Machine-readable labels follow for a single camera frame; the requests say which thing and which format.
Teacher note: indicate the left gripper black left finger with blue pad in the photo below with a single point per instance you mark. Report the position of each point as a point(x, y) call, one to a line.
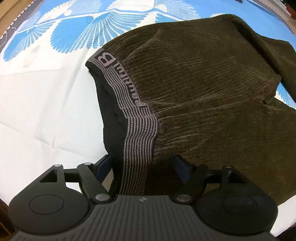
point(89, 176)

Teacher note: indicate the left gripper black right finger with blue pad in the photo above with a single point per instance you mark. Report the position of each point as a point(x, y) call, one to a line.
point(193, 184)

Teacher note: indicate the brown corduroy pants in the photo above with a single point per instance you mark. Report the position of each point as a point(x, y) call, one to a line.
point(203, 89)

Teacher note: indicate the blue white patterned bedsheet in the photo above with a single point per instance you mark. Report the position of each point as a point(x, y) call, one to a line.
point(50, 115)

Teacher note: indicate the wooden bed frame edge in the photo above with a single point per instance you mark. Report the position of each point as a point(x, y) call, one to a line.
point(10, 9)

